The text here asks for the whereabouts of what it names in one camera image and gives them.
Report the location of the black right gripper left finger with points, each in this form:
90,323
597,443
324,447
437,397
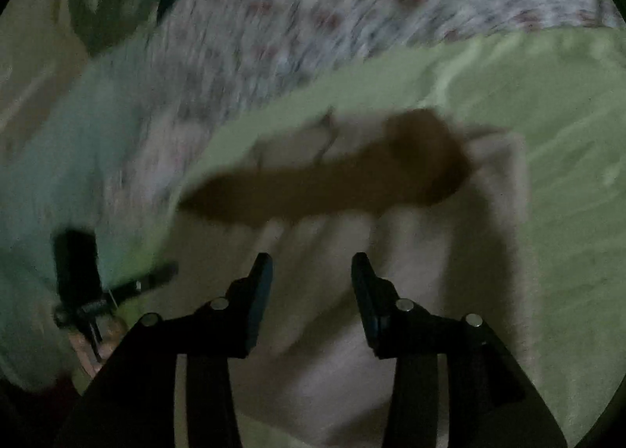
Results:
171,374

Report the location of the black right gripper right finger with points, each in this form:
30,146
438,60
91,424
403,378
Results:
491,401

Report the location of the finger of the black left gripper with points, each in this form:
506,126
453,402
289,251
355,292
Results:
143,283

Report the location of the beige knit sweater brown trim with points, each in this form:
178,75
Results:
436,207

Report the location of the person left hand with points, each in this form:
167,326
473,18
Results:
112,331

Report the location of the teal floral pillow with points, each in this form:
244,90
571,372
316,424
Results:
76,172

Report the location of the wooden headboard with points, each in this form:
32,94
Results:
40,58

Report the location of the floral rose quilt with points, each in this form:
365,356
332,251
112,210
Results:
208,61

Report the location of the light green bed sheet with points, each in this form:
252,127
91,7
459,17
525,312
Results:
563,92

